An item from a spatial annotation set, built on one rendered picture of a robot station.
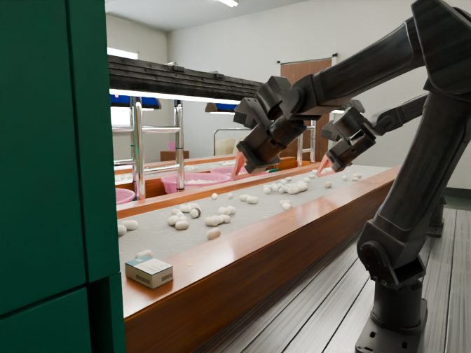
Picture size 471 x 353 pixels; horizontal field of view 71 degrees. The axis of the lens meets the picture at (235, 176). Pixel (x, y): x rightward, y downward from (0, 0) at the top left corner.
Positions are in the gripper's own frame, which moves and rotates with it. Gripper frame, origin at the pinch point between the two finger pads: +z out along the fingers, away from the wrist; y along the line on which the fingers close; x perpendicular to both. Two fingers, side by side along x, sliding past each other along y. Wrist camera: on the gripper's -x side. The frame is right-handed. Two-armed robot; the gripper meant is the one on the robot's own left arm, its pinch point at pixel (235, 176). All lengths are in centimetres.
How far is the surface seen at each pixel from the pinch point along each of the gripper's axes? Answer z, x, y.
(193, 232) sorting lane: 11.0, 6.0, 9.0
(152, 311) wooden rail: -5.9, 18.0, 35.8
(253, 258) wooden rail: -5.7, 18.2, 15.6
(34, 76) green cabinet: -25, 2, 48
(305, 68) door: 97, -221, -463
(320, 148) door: 159, -100, -465
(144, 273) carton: -4.1, 13.2, 33.5
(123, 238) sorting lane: 17.4, 0.6, 20.9
